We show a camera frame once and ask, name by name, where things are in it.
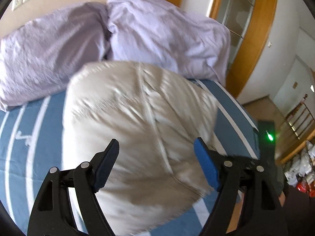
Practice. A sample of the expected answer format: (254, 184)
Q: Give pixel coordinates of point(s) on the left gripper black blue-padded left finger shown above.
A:
(52, 214)

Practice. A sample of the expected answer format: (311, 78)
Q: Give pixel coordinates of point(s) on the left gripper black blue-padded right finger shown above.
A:
(261, 212)

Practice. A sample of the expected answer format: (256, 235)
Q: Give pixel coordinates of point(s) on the cream puffer jacket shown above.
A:
(155, 115)

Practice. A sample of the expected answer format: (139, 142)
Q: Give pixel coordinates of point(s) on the pile of plastic bags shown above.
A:
(299, 171)

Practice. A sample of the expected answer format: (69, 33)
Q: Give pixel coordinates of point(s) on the dark device with green light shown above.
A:
(266, 139)

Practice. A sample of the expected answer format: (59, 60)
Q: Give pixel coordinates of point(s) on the blue white-striped bed sheet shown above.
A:
(31, 144)

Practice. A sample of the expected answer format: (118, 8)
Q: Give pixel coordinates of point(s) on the wooden railing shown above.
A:
(292, 132)

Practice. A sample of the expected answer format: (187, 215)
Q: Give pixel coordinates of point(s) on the wooden glass-door wardrobe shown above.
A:
(249, 23)

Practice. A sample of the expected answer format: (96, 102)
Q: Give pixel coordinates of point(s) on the lilac pillow near wardrobe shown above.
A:
(160, 33)

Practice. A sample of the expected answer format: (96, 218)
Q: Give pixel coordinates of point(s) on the lilac pillow near wall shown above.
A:
(39, 58)

